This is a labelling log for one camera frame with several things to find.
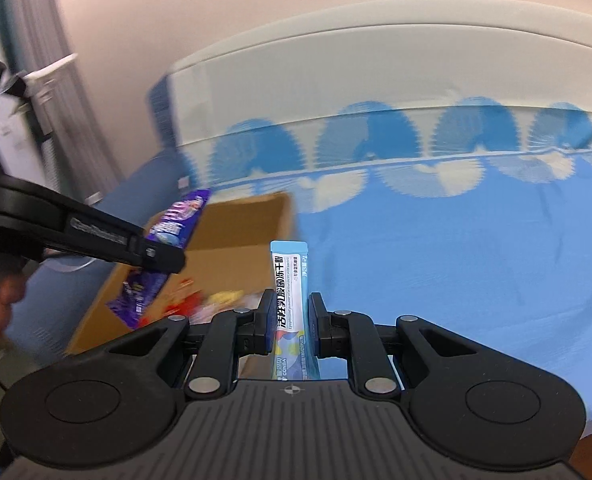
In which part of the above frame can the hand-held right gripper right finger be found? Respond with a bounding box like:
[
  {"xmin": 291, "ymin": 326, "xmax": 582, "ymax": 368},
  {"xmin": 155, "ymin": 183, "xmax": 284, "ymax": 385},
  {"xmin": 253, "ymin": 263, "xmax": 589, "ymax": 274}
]
[{"xmin": 308, "ymin": 291, "xmax": 524, "ymax": 401}]

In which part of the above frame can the grey curtain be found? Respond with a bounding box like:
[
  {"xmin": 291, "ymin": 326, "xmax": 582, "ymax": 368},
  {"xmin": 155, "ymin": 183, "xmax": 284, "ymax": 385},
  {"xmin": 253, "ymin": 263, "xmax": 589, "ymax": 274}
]
[{"xmin": 0, "ymin": 0, "xmax": 127, "ymax": 201}]

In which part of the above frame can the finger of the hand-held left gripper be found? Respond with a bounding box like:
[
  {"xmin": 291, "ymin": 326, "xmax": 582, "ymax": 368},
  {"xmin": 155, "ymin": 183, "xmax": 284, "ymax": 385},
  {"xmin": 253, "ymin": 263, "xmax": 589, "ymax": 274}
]
[{"xmin": 5, "ymin": 176, "xmax": 187, "ymax": 276}]

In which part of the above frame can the purple snack packet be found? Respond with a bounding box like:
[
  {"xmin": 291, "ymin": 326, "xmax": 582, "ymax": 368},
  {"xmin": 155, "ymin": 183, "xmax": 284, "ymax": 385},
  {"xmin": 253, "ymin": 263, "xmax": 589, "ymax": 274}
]
[{"xmin": 107, "ymin": 189, "xmax": 212, "ymax": 330}]

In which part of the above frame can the blue fan-print bed sheet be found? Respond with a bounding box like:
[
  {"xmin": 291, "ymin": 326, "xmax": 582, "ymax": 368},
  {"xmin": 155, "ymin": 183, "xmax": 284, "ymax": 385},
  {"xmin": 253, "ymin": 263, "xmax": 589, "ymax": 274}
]
[{"xmin": 146, "ymin": 0, "xmax": 592, "ymax": 441}]

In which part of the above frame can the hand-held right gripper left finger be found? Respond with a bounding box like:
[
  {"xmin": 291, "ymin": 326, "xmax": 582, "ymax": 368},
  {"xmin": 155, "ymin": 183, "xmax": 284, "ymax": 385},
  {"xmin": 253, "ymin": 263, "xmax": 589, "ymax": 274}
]
[{"xmin": 66, "ymin": 289, "xmax": 277, "ymax": 401}]

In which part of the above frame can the light blue stick packet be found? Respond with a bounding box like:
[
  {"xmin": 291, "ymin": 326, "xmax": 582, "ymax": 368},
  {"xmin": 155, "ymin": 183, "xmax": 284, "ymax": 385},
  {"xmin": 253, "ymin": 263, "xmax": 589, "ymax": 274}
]
[{"xmin": 268, "ymin": 240, "xmax": 322, "ymax": 381}]

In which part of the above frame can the cardboard box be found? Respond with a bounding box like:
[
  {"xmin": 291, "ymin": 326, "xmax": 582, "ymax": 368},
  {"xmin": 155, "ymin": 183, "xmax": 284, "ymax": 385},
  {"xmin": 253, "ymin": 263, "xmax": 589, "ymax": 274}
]
[{"xmin": 66, "ymin": 192, "xmax": 302, "ymax": 381}]

